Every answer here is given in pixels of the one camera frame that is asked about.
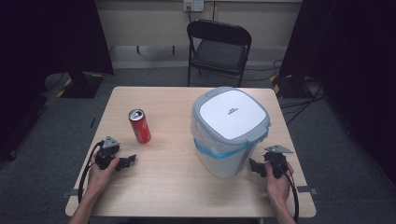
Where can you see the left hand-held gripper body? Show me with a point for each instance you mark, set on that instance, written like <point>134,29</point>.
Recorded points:
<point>106,151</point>

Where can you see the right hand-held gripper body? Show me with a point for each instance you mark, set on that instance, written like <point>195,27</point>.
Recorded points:
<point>276,158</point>

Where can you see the red soda can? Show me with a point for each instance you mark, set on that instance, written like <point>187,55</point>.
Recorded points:
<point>140,126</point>

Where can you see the white trash bin grey lid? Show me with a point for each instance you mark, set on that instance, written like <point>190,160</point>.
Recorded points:
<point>230,124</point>

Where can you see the person's right hand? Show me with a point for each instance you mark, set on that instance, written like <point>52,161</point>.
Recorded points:
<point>277,186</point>

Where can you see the person's left hand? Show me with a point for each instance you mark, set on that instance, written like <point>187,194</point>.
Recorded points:
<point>99,179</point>

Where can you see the small black floor marker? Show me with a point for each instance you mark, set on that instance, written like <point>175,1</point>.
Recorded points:
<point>92,122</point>

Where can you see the grey tape strip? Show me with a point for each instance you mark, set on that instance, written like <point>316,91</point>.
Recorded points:
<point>71,193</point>
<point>307,189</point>

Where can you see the black stand base striped tape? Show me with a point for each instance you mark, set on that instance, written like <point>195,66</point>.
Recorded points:
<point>81,87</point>
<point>289,87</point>

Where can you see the dark curtain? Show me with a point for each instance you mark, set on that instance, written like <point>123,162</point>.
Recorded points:
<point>46,62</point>
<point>351,62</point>

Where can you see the black folding chair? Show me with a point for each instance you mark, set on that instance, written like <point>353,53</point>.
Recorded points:
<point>218,51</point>

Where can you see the white wall outlet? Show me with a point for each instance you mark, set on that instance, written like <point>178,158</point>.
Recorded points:
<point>193,5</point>

